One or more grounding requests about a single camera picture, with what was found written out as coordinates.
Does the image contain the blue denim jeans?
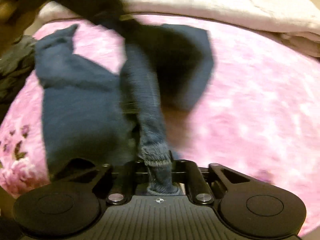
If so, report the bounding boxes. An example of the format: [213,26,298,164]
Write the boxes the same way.
[35,24,214,196]

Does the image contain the pink floral bed sheet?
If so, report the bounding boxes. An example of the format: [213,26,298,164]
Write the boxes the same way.
[1,15,319,236]

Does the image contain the black jacket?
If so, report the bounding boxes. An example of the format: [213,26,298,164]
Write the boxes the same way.
[1,0,141,118]

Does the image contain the white rolled duvet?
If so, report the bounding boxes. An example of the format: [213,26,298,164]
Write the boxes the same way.
[37,0,320,58]

